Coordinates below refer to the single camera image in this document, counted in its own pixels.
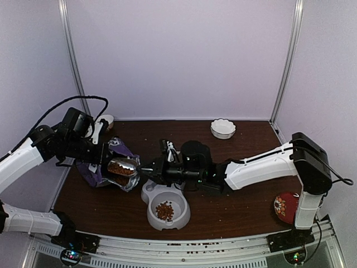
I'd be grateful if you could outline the kibble in near bowl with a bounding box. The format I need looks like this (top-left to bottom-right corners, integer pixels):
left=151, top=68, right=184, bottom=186
left=155, top=201, right=174, bottom=221

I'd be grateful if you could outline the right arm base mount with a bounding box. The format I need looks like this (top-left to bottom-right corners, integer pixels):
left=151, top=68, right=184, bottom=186
left=267, top=229, right=315, bottom=266

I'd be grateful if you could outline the white scalloped bowl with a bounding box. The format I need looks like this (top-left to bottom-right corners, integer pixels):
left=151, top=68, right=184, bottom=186
left=210, top=118, right=236, bottom=140

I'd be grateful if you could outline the left aluminium frame post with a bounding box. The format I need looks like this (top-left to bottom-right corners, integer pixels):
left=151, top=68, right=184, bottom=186
left=57, top=0, right=94, bottom=112

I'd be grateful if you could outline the grey double pet bowl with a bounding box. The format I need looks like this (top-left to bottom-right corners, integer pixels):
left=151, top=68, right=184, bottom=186
left=141, top=180, right=191, bottom=231

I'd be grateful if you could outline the aluminium front rail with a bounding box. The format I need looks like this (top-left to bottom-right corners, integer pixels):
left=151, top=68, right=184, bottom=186
left=22, top=221, right=347, bottom=267

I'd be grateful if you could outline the kibble in metal scoop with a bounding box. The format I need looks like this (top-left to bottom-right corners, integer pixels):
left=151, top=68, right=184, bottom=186
left=107, top=163, right=135, bottom=176

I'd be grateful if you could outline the metal food scoop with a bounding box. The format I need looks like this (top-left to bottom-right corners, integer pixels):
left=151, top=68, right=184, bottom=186
left=107, top=157, right=141, bottom=178

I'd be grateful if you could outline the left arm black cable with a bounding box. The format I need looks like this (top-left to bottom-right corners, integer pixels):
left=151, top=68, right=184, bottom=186
left=0, top=95, right=109, bottom=162

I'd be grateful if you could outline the purple puppy food bag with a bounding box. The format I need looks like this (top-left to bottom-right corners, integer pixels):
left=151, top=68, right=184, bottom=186
left=74, top=136, right=141, bottom=192

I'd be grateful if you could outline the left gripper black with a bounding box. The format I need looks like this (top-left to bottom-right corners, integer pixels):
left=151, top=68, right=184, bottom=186
left=64, top=135, right=112, bottom=164

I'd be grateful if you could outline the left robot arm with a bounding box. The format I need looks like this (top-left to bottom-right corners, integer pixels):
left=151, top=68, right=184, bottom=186
left=1, top=107, right=109, bottom=248

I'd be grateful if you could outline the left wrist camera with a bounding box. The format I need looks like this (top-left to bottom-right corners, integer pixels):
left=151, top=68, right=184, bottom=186
left=91, top=119, right=109, bottom=145

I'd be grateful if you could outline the small white round bowl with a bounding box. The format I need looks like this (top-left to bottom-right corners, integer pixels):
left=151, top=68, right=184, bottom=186
left=96, top=114, right=114, bottom=132

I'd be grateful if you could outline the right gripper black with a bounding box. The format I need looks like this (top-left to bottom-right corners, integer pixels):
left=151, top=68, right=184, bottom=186
left=137, top=154, right=204, bottom=187

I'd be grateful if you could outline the aluminium frame post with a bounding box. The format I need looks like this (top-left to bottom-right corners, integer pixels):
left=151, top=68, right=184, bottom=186
left=57, top=0, right=94, bottom=112
left=269, top=0, right=304, bottom=125

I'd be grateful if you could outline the right aluminium frame post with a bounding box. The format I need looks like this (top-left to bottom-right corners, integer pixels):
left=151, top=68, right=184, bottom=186
left=269, top=0, right=304, bottom=125

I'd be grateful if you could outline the red floral plate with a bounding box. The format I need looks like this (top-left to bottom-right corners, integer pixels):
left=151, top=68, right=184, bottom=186
left=273, top=192, right=300, bottom=224

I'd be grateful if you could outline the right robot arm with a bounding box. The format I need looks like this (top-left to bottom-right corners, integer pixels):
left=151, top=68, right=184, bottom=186
left=137, top=132, right=332, bottom=247

